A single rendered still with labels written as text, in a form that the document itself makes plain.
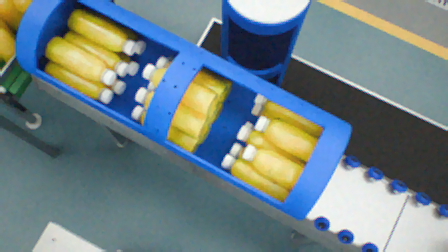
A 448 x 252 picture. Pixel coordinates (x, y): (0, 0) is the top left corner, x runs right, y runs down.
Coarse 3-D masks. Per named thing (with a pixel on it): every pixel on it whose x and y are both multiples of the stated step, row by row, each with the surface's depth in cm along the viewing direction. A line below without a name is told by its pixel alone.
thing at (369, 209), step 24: (96, 120) 153; (144, 144) 149; (192, 168) 146; (336, 168) 141; (240, 192) 143; (336, 192) 139; (360, 192) 139; (384, 192) 139; (312, 216) 137; (336, 216) 137; (360, 216) 137; (384, 216) 137; (408, 216) 137; (432, 216) 137; (360, 240) 135; (384, 240) 135; (408, 240) 135; (432, 240) 135
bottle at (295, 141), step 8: (272, 120) 122; (280, 120) 122; (264, 128) 122; (272, 128) 121; (280, 128) 120; (288, 128) 120; (296, 128) 121; (272, 136) 121; (280, 136) 120; (288, 136) 119; (296, 136) 119; (304, 136) 120; (312, 136) 121; (280, 144) 121; (288, 144) 120; (296, 144) 119; (304, 144) 119; (312, 144) 119; (288, 152) 122; (296, 152) 120; (304, 152) 119; (312, 152) 119; (304, 160) 121
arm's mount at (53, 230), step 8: (56, 224) 126; (48, 232) 124; (56, 232) 124; (64, 232) 124; (72, 232) 128; (40, 240) 123; (48, 240) 123; (56, 240) 123; (64, 240) 123; (72, 240) 123; (80, 240) 123; (40, 248) 123; (48, 248) 123; (56, 248) 123; (64, 248) 123; (72, 248) 123; (80, 248) 123; (88, 248) 123; (96, 248) 123
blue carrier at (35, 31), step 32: (64, 0) 132; (96, 0) 125; (32, 32) 120; (64, 32) 141; (160, 32) 123; (32, 64) 125; (192, 64) 117; (224, 64) 121; (128, 96) 142; (160, 96) 115; (256, 96) 135; (288, 96) 119; (160, 128) 118; (192, 160) 123; (320, 160) 110; (256, 192) 119; (320, 192) 110
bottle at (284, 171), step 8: (256, 152) 122; (264, 152) 120; (272, 152) 121; (256, 160) 120; (264, 160) 119; (272, 160) 119; (280, 160) 119; (288, 160) 120; (256, 168) 121; (264, 168) 119; (272, 168) 119; (280, 168) 119; (288, 168) 119; (296, 168) 119; (272, 176) 120; (280, 176) 119; (288, 176) 118; (296, 176) 118; (280, 184) 121; (288, 184) 119
